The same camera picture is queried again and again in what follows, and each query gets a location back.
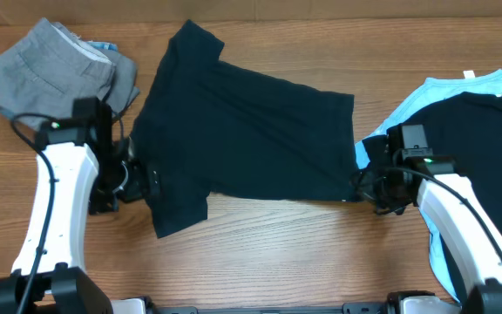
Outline black t-shirt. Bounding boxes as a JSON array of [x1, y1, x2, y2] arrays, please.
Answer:
[[131, 21, 357, 237], [362, 83, 502, 302]]

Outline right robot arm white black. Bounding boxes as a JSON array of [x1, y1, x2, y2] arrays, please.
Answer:
[[350, 124, 502, 313]]

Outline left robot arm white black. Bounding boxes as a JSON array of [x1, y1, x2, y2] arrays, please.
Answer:
[[0, 97, 157, 314]]

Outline black t-shirt in pile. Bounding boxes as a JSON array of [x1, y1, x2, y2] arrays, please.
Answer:
[[362, 83, 502, 302]]

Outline folded blue white cloth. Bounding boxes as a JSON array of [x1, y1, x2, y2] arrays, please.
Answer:
[[87, 41, 119, 51]]

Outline folded grey trousers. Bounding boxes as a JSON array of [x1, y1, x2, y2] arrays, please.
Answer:
[[0, 18, 139, 119]]

